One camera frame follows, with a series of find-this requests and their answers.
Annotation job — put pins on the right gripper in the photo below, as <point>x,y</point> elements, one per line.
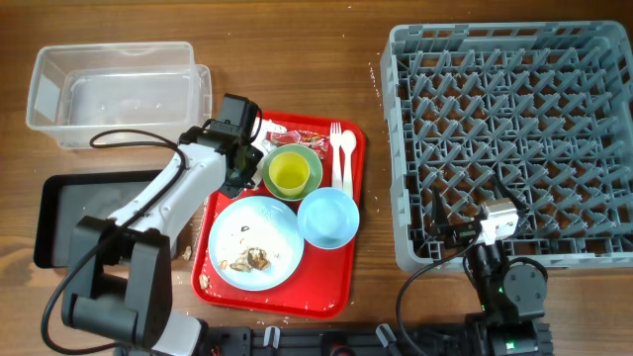
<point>460,230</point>

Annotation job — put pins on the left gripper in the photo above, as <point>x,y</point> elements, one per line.
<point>233,186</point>

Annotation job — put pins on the white napkin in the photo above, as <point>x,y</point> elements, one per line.
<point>263,144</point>

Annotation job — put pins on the yellow cup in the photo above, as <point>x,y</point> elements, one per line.
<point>289,173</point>

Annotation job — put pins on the green bowl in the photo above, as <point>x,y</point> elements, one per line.
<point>314,163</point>

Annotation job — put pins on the red snack wrapper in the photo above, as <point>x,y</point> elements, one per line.
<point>316,142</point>

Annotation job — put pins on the light blue bowl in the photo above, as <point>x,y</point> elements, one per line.
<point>328,218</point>

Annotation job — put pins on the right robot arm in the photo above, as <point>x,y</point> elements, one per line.
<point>512,292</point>

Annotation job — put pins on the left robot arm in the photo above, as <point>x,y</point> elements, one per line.
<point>118,282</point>

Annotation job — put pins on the grey dishwasher rack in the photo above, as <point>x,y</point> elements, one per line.
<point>542,108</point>

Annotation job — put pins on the light blue plate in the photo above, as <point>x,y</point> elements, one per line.
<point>271,218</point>

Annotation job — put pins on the red serving tray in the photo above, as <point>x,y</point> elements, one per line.
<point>321,285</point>

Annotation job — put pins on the food crumb on table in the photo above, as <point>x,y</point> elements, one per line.
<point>187,253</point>

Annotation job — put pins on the white plastic fork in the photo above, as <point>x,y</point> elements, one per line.
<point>335,142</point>

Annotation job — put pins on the food crumb on tray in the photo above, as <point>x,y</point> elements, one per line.
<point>204,281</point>

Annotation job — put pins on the white plastic spoon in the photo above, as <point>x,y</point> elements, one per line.
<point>348,146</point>

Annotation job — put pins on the clear plastic bin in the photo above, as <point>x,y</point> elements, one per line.
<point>80,90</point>

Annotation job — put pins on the black tray bin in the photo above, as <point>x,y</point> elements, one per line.
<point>67,198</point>

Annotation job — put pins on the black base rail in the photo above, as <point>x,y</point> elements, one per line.
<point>439,339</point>

